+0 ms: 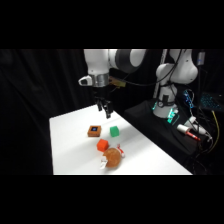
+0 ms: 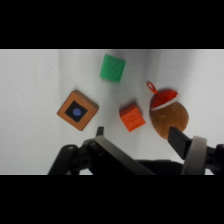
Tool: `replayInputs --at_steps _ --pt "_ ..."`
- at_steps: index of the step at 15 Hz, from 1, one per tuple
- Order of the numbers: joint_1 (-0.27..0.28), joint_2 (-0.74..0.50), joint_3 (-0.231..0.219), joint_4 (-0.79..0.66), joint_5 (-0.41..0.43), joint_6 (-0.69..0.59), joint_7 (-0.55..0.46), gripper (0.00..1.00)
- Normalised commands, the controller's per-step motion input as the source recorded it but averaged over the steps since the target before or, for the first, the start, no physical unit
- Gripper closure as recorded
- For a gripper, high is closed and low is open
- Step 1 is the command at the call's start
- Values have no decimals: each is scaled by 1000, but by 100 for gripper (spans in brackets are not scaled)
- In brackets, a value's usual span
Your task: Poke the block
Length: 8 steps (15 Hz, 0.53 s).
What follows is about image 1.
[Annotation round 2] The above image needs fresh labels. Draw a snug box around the brown wrist mount board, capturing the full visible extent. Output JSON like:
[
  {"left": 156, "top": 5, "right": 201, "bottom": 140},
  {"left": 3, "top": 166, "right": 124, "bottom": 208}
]
[{"left": 109, "top": 76, "right": 127, "bottom": 89}]

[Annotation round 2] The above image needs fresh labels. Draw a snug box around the brown block with blue square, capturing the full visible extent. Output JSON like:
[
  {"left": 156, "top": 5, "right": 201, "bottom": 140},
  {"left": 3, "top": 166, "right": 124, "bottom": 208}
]
[{"left": 87, "top": 124, "right": 102, "bottom": 138}]

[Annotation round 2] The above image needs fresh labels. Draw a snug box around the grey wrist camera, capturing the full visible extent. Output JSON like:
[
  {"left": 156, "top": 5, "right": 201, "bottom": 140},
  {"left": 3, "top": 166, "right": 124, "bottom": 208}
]
[{"left": 78, "top": 75, "right": 93, "bottom": 87}]

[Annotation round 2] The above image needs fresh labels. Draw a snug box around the orange-red cube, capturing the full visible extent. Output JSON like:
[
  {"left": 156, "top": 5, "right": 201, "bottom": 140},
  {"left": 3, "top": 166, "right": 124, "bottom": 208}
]
[{"left": 96, "top": 138, "right": 110, "bottom": 153}]

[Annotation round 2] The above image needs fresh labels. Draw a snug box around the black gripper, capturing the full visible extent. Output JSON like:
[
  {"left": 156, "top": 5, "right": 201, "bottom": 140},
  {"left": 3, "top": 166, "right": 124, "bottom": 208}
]
[{"left": 93, "top": 85, "right": 114, "bottom": 120}]

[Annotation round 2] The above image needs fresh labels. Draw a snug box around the blue lit keyboard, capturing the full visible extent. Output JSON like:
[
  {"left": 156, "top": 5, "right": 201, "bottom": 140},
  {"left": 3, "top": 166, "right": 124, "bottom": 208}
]
[{"left": 199, "top": 93, "right": 224, "bottom": 112}]

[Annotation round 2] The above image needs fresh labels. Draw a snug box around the blue cable bundle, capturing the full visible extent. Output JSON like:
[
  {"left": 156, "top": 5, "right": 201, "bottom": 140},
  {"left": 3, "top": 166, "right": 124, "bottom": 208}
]
[{"left": 182, "top": 89, "right": 196, "bottom": 109}]

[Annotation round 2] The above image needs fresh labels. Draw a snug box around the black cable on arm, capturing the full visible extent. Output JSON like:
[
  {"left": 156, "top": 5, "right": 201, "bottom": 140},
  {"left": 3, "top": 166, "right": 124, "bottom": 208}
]
[{"left": 117, "top": 49, "right": 185, "bottom": 88}]

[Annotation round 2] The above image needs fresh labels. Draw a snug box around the green cube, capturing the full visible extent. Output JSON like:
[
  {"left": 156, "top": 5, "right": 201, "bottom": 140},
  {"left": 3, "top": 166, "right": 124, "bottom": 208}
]
[{"left": 109, "top": 125, "right": 121, "bottom": 138}]

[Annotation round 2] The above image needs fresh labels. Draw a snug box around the black curtain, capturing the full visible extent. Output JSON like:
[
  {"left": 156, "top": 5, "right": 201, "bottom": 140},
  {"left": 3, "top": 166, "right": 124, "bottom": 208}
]
[{"left": 0, "top": 49, "right": 224, "bottom": 176}]

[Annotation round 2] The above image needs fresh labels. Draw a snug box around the green lit control box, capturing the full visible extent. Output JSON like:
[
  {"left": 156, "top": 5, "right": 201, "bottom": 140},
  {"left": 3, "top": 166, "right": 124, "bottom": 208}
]
[{"left": 167, "top": 107, "right": 180, "bottom": 125}]

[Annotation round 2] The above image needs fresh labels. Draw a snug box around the yellow cable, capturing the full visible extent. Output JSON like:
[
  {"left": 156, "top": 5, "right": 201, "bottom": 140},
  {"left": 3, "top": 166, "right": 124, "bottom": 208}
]
[{"left": 207, "top": 109, "right": 222, "bottom": 155}]

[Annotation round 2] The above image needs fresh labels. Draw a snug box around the orange round plush toy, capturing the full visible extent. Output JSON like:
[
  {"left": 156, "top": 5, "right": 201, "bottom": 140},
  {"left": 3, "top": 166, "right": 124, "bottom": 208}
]
[{"left": 100, "top": 143, "right": 126, "bottom": 170}]

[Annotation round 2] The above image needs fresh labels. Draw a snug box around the black robot stand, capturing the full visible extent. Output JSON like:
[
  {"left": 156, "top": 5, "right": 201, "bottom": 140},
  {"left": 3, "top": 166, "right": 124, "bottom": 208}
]
[{"left": 123, "top": 98, "right": 214, "bottom": 164}]

